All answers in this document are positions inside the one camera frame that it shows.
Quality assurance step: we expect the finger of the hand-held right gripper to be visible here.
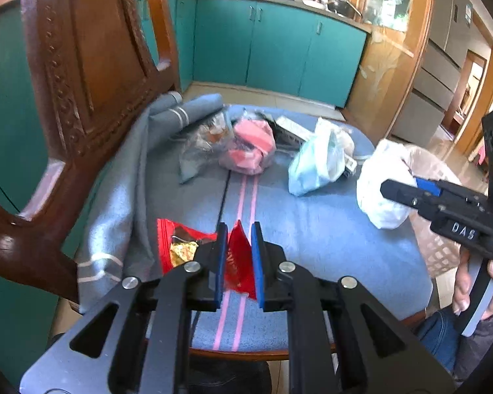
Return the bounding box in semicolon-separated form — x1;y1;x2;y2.
414;176;490;211
380;179;484;221

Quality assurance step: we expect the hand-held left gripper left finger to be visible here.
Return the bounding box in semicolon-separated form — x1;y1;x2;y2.
20;222;230;394

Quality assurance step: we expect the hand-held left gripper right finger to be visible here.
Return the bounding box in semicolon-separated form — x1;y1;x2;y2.
250;221;458;394

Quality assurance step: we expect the red snack wrapper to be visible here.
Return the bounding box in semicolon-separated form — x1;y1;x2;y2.
156;218;257;300

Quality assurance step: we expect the white plastic mesh basket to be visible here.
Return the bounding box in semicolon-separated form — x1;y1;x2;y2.
403;143;489;280

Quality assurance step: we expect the light blue white plastic bag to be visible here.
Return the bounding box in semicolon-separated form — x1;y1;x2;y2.
288;117;346;197

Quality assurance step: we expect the clear bag with dark contents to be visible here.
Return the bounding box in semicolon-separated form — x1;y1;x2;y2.
177;111;233;185

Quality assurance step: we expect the person's right forearm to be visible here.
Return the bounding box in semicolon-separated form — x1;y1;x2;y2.
452;295;493;382

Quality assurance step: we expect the person's right hand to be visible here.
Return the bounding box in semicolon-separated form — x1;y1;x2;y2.
452;248;493;323

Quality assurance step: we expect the pink cloth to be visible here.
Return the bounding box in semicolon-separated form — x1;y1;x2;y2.
474;140;489;169

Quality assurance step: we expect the white printed crumpled bag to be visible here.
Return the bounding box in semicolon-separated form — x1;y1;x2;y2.
333;125;356;159

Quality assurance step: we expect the grey refrigerator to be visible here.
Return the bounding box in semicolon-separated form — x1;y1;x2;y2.
388;0;493;148

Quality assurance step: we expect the pink plastic bag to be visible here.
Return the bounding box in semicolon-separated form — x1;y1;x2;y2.
219;115;277;175

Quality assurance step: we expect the wooden framed glass door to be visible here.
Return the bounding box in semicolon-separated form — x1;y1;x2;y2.
345;0;436;140

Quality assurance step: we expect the black pot with lid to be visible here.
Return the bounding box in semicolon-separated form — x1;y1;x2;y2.
325;0;360;19

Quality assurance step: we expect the carved wooden chair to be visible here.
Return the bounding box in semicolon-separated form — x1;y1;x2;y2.
0;0;428;362

